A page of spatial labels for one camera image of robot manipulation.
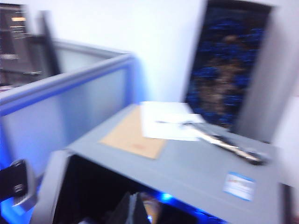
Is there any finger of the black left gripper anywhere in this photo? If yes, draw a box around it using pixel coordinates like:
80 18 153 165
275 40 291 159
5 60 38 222
0 159 38 208

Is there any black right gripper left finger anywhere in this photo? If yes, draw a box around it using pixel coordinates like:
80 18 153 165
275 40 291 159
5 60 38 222
114 192 137 224

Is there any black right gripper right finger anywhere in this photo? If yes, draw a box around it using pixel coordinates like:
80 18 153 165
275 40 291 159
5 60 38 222
135 193 152 224

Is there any black white Midea microwave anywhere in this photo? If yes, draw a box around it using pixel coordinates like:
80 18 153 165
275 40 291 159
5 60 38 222
30 102 299 224

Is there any brown paper envelope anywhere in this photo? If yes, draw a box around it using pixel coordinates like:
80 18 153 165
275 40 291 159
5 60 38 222
99 106 168 161

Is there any white paper sheet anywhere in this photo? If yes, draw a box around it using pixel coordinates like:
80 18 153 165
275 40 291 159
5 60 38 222
139 100 206 142

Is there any gray blue office partition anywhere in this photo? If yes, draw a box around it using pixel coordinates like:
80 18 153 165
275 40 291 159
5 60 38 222
0 39 141 224

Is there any blue white sticker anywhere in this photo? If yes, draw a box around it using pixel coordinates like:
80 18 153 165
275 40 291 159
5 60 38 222
222 171 256 202

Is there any long black cream tool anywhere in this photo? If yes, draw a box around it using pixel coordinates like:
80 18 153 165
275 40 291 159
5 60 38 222
155 120 267 166

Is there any black computer monitor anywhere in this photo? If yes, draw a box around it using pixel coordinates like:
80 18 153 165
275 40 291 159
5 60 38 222
0 3 62 88

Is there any dark blue-speckled framed board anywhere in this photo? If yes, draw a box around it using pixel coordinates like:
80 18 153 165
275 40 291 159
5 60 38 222
184 0 295 144

